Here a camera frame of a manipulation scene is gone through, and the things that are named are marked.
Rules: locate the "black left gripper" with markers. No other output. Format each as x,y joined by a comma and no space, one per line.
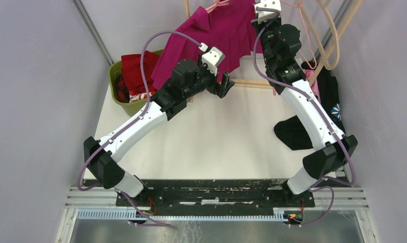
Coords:
220,89

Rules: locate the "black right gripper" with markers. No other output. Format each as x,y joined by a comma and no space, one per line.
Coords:
258,26

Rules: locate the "magenta pleated skirt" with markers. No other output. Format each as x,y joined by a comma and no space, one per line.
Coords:
227,28

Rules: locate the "pink wire hanger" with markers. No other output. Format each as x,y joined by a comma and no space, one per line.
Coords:
298,6

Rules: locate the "pink hanger of magenta skirt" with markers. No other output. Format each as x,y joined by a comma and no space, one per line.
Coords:
217,3

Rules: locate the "white red floral garment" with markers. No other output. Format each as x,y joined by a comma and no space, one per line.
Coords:
134,96

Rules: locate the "red dress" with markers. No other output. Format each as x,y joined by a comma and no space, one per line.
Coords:
131,72

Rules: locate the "red navy plaid skirt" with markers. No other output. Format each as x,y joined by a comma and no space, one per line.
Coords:
121,90

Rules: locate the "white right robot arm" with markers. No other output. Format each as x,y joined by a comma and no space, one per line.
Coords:
332,148

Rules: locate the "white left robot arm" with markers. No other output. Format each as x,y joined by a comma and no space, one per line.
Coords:
188,78

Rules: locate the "wooden clothes rack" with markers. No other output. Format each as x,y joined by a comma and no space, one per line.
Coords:
337,28

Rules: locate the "olive green plastic basket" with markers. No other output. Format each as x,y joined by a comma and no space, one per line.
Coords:
114,72

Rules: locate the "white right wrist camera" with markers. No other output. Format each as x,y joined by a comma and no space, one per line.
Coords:
267,10

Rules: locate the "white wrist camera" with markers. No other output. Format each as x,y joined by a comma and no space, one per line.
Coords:
212,57
267,10

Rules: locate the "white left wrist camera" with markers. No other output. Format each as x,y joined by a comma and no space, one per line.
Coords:
212,57

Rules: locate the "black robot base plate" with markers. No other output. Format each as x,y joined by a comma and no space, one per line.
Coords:
212,198

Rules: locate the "aluminium corner rail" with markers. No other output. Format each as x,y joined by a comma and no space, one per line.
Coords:
79,5

